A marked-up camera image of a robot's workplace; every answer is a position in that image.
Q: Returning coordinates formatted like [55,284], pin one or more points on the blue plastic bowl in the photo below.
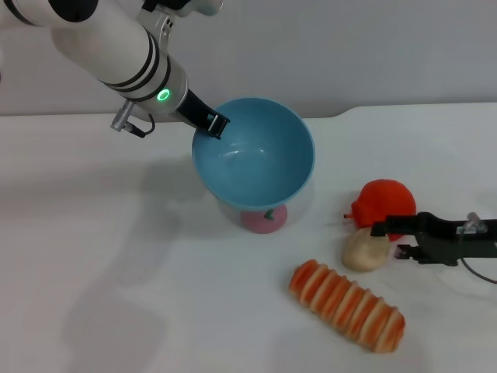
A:
[256,171]

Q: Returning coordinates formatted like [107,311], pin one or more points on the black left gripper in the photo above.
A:
[194,110]

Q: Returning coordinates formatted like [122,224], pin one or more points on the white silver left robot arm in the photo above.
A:
[116,50]

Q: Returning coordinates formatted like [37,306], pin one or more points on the orange striped bread loaf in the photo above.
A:
[349,307]

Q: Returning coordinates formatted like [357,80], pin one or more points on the orange red fruit toy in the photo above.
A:
[384,200]

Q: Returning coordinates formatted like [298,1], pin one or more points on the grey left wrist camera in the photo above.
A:
[182,5]

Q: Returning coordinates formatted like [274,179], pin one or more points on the pink peach bun toy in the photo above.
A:
[264,223]

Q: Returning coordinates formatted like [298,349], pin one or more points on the beige egg yolk pastry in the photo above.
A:
[363,252]

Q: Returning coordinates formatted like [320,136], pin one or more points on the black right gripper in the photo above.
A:
[446,242]

